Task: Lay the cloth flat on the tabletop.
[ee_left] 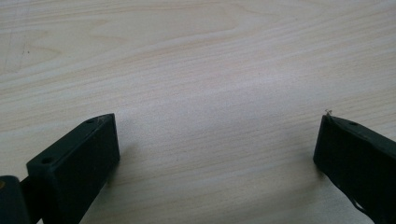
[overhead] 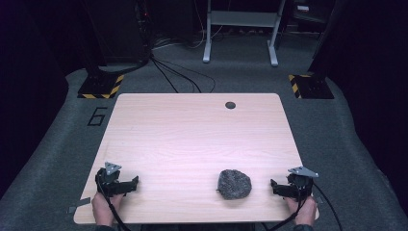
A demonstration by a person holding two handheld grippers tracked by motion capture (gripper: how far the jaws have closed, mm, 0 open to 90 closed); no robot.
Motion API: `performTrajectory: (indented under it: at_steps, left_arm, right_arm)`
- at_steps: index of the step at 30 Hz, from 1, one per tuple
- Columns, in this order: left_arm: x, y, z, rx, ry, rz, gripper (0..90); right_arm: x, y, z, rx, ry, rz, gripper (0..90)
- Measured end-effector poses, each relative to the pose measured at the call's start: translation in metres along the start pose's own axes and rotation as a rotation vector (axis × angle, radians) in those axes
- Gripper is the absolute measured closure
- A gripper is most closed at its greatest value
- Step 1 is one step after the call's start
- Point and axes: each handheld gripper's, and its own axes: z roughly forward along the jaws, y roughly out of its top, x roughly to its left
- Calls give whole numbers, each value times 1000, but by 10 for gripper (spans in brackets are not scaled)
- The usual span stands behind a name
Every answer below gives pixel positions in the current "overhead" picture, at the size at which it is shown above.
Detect person's left hand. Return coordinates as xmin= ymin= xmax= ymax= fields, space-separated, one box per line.
xmin=90 ymin=192 xmax=125 ymax=227

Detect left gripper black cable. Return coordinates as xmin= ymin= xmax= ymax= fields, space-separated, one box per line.
xmin=96 ymin=175 xmax=132 ymax=231

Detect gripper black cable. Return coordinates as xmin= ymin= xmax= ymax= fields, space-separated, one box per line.
xmin=261 ymin=182 xmax=344 ymax=231
xmin=96 ymin=175 xmax=132 ymax=231

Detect grey towel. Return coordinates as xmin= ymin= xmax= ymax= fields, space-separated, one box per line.
xmin=216 ymin=168 xmax=253 ymax=201

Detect black tape floor numeral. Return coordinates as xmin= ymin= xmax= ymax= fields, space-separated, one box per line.
xmin=87 ymin=107 xmax=109 ymax=127

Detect black equipment cabinet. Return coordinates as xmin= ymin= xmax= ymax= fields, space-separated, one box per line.
xmin=84 ymin=0 xmax=152 ymax=66

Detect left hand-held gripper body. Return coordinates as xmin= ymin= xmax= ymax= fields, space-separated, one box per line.
xmin=94 ymin=161 xmax=130 ymax=198

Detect black floor cable bundle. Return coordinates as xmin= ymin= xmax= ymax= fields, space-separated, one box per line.
xmin=149 ymin=53 xmax=217 ymax=94

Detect white floor cables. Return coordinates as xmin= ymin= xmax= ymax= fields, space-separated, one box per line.
xmin=152 ymin=0 xmax=225 ymax=51

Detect person's right hand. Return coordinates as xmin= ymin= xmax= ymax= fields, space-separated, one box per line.
xmin=284 ymin=194 xmax=319 ymax=227

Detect striped black stand base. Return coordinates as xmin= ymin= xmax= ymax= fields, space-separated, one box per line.
xmin=287 ymin=73 xmax=335 ymax=100
xmin=77 ymin=73 xmax=125 ymax=100

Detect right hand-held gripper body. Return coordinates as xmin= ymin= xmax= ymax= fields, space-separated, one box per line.
xmin=282 ymin=166 xmax=319 ymax=202

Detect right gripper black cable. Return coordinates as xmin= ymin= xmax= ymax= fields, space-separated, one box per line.
xmin=261 ymin=182 xmax=344 ymax=231

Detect white metal desk frame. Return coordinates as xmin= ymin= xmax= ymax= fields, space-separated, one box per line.
xmin=202 ymin=0 xmax=287 ymax=67

